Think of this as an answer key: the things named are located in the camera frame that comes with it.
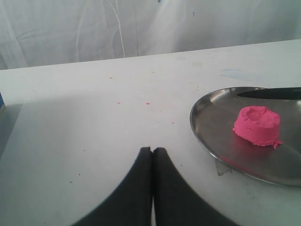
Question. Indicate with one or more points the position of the blue object at edge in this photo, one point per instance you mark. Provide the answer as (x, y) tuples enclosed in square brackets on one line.
[(2, 104)]

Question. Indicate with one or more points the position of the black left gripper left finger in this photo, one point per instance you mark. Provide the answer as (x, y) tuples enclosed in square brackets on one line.
[(130, 204)]

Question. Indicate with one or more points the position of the black serrated knife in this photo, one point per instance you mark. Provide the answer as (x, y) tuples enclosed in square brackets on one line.
[(274, 93)]

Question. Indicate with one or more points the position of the pink clay lump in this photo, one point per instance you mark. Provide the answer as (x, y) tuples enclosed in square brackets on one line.
[(258, 125)]

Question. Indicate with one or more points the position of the white backdrop curtain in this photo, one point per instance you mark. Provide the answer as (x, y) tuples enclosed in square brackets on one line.
[(48, 32)]

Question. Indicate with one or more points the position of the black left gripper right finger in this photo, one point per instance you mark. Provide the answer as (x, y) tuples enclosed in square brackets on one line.
[(175, 202)]

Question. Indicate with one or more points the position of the round steel plate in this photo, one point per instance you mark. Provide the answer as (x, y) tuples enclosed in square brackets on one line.
[(212, 119)]

